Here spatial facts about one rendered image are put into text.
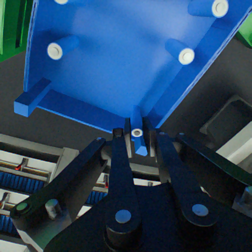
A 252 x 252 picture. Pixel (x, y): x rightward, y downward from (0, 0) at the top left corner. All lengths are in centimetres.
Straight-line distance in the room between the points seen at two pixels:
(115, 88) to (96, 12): 11
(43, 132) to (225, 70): 92
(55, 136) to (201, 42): 78
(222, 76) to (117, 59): 54
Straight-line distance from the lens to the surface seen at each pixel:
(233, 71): 72
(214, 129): 78
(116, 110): 26
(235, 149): 61
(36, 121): 82
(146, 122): 18
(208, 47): 22
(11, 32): 45
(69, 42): 19
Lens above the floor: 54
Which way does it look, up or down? 49 degrees down
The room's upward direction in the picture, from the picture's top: 179 degrees clockwise
